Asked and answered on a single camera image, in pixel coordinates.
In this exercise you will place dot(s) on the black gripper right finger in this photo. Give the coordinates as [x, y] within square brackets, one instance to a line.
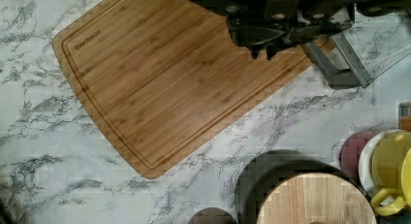
[300, 31]

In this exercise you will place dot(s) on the dark round object bottom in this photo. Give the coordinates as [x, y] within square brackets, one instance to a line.
[212, 216]

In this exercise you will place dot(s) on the red cup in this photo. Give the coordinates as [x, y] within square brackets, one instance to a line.
[351, 151]

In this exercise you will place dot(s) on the orange spice bottle white cap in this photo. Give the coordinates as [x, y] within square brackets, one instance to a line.
[404, 116]

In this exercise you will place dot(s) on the yellow mug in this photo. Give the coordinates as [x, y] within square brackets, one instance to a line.
[390, 168]

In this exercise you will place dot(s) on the dark canister with wooden lid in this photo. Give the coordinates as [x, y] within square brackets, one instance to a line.
[288, 187]

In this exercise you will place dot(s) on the white bowl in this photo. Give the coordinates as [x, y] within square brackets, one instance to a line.
[364, 166]

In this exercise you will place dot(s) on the bamboo cutting board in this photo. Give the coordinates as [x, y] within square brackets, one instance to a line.
[160, 78]

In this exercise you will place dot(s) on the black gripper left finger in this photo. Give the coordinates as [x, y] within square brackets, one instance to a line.
[251, 31]

